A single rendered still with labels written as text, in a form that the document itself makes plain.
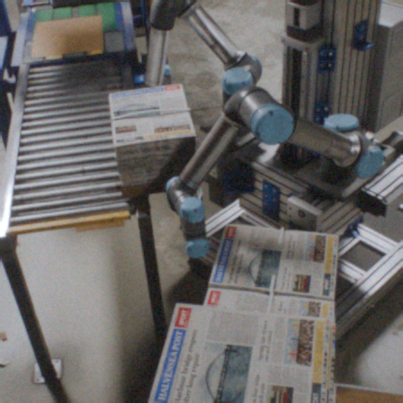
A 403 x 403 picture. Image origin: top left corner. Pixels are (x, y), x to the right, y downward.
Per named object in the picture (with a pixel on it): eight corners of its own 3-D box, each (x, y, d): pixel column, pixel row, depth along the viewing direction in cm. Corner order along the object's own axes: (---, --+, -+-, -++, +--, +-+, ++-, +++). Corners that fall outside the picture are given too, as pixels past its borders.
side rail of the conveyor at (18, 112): (15, 261, 226) (6, 236, 219) (0, 263, 226) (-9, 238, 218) (34, 84, 330) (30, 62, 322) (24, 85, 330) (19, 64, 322)
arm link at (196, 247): (209, 239, 203) (210, 258, 208) (203, 217, 211) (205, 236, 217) (184, 243, 202) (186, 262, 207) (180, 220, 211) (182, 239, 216)
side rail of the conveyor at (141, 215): (156, 241, 230) (152, 216, 223) (140, 243, 230) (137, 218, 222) (131, 71, 334) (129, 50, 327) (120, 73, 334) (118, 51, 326)
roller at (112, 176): (136, 183, 245) (134, 172, 243) (13, 201, 241) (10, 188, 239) (135, 179, 249) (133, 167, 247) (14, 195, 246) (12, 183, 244)
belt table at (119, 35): (139, 67, 333) (138, 49, 327) (14, 82, 328) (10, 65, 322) (130, 15, 387) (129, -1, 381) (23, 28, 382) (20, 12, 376)
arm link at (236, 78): (218, 110, 253) (217, 79, 245) (228, 93, 263) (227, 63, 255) (247, 113, 250) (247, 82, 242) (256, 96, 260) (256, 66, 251)
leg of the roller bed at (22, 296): (54, 375, 269) (16, 260, 227) (40, 378, 269) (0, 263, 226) (54, 364, 274) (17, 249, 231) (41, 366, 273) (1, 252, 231)
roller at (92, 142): (131, 147, 266) (129, 138, 263) (18, 162, 262) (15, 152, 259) (130, 140, 270) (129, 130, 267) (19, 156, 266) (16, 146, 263)
